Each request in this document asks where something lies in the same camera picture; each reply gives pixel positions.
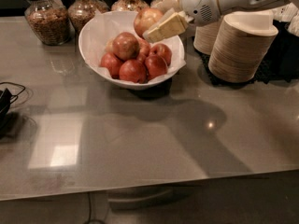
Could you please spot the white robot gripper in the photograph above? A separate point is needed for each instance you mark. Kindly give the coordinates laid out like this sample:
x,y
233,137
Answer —
x,y
199,4

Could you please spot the yellowish red top apple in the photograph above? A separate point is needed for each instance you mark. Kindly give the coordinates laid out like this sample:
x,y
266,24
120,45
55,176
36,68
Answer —
x,y
146,18

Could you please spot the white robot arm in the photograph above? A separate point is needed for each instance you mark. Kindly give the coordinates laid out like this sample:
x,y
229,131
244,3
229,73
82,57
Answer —
x,y
229,6

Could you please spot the red right back apple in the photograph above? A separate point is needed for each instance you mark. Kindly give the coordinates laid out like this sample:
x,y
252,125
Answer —
x,y
162,50

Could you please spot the red front right apple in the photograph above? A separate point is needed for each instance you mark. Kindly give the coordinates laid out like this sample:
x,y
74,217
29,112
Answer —
x,y
156,66

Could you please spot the large red top-left apple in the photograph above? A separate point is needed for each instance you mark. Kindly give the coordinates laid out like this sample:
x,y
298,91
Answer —
x,y
125,46

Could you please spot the white bowl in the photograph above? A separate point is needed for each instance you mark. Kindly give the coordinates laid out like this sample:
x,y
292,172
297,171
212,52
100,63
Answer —
x,y
93,34

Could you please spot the red front middle apple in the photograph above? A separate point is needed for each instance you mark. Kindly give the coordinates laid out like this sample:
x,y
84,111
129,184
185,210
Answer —
x,y
133,71

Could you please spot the white paper bowl liner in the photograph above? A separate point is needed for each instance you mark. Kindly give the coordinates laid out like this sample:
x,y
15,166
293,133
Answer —
x,y
102,28

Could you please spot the red left apple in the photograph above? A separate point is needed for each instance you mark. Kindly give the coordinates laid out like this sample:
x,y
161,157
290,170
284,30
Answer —
x,y
112,64

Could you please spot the rear stack paper bowls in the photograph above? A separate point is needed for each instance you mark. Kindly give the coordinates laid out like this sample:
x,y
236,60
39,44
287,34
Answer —
x,y
205,37

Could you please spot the stack paper bowls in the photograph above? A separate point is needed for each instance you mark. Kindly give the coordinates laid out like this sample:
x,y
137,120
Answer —
x,y
205,37
241,43

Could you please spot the front stack paper bowls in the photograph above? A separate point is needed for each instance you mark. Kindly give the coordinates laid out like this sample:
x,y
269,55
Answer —
x,y
241,43

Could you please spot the black mat under stacks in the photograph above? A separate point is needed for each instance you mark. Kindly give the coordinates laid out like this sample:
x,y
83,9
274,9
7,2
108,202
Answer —
x,y
281,61

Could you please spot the glass jar of granola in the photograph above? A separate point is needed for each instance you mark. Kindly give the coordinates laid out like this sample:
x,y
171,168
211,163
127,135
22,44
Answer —
x,y
49,21

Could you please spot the black device with cable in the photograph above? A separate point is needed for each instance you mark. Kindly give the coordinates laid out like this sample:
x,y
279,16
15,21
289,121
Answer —
x,y
8,96

